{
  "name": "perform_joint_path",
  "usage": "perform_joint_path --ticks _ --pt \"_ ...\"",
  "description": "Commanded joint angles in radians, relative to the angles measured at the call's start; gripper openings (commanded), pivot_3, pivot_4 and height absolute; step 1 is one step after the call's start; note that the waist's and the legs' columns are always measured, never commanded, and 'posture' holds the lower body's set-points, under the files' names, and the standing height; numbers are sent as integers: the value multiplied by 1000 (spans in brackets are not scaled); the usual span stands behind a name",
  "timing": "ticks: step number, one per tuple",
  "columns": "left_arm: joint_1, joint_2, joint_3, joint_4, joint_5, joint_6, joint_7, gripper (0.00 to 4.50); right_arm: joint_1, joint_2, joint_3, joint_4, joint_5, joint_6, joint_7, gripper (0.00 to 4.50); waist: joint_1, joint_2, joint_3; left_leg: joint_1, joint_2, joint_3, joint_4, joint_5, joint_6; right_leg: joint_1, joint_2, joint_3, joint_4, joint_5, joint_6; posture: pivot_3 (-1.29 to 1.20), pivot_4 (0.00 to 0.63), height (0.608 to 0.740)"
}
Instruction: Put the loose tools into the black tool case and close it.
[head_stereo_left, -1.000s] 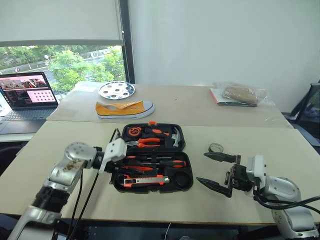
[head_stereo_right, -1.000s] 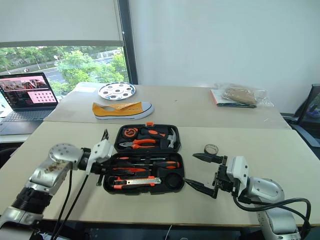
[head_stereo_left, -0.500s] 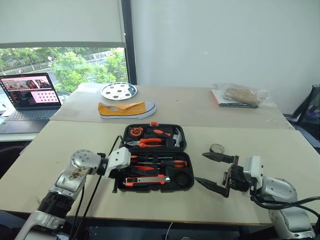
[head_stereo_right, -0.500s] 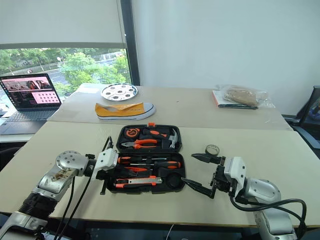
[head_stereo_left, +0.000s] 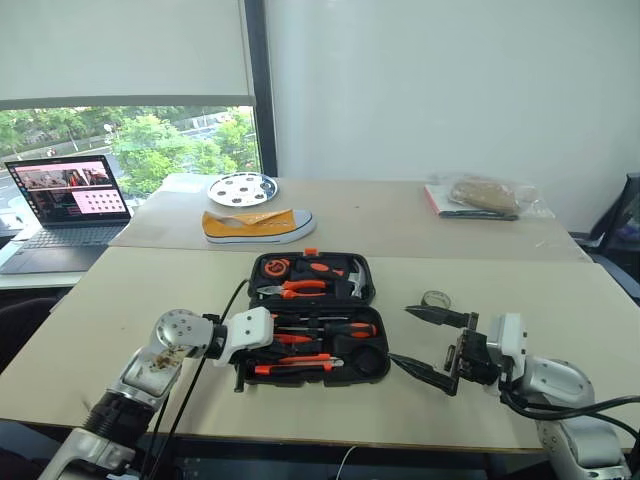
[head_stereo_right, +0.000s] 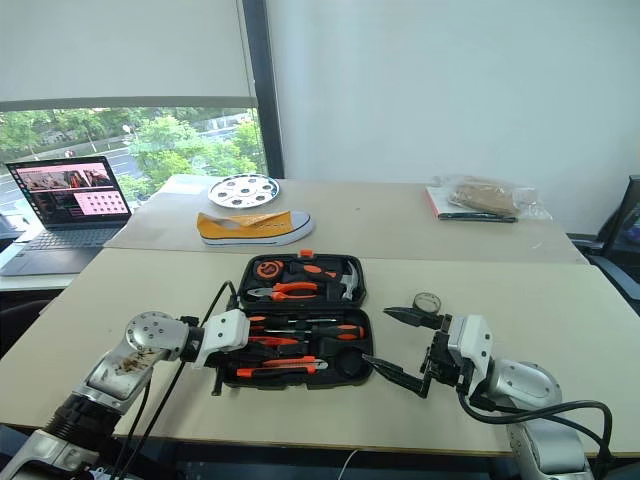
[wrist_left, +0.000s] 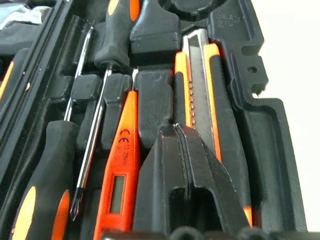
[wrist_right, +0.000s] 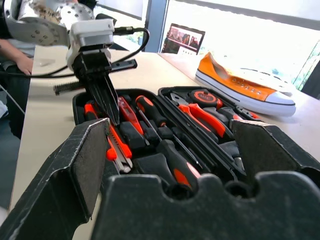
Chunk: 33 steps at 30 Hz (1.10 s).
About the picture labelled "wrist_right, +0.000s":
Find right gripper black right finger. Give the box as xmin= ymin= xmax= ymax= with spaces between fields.
xmin=229 ymin=118 xmax=320 ymax=193

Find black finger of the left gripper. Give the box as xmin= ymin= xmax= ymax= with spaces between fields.
xmin=86 ymin=76 xmax=116 ymax=123
xmin=104 ymin=74 xmax=120 ymax=125

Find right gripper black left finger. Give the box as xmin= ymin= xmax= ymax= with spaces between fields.
xmin=0 ymin=117 xmax=112 ymax=240

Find orange utility knife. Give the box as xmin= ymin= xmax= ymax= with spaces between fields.
xmin=106 ymin=124 xmax=134 ymax=174

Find black plastic tool case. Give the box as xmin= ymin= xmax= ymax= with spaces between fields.
xmin=71 ymin=86 xmax=266 ymax=198

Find bystander bare hand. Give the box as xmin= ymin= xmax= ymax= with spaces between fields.
xmin=14 ymin=56 xmax=34 ymax=76

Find red tester pen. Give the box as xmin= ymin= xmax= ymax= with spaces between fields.
xmin=117 ymin=96 xmax=151 ymax=146

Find orange canvas sneaker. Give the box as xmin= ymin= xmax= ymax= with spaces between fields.
xmin=194 ymin=51 xmax=297 ymax=117

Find blue-grey window pillar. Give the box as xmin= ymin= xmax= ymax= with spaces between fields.
xmin=144 ymin=0 xmax=171 ymax=54

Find black orange tape measure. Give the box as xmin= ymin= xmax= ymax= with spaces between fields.
xmin=188 ymin=89 xmax=223 ymax=110

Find bystander clothed body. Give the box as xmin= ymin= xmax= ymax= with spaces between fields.
xmin=0 ymin=37 xmax=36 ymax=140

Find laptop screen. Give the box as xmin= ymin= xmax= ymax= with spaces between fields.
xmin=161 ymin=22 xmax=206 ymax=56

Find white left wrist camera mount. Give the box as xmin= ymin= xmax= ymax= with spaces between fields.
xmin=66 ymin=19 xmax=116 ymax=71

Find small black orange handle screwdriver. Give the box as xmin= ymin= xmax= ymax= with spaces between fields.
xmin=134 ymin=95 xmax=205 ymax=171

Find orange handle pliers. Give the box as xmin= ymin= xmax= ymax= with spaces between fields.
xmin=171 ymin=91 xmax=235 ymax=141

